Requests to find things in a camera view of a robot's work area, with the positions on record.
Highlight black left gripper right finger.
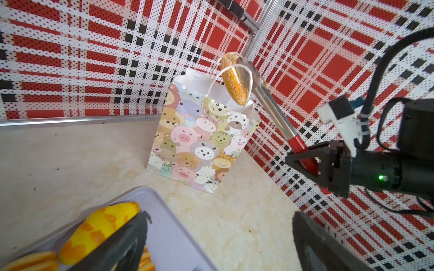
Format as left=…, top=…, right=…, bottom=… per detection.
left=292, top=211, right=371, bottom=271

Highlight red handled metal tongs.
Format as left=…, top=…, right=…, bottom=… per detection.
left=216, top=51, right=333, bottom=195

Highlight grey lilac tray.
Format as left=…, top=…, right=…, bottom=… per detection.
left=1, top=186, right=217, bottom=271

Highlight black cable conduit right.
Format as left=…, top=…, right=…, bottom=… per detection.
left=354, top=26, right=434, bottom=150

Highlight round sugared bun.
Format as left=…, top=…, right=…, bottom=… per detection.
left=220, top=52, right=250, bottom=106

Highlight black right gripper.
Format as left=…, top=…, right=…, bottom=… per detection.
left=285, top=141, right=434, bottom=200

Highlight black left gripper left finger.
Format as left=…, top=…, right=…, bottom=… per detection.
left=69, top=211, right=151, bottom=271

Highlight striped long bread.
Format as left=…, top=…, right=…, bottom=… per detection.
left=138, top=246, right=156, bottom=271
left=1, top=251, right=59, bottom=271

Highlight cartoon animal paper bag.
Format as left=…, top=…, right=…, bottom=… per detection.
left=146, top=69, right=261, bottom=194

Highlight yellow mottled bread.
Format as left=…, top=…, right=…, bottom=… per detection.
left=59, top=202, right=140, bottom=265

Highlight black hook rail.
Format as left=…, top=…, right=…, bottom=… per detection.
left=218, top=0, right=260, bottom=33

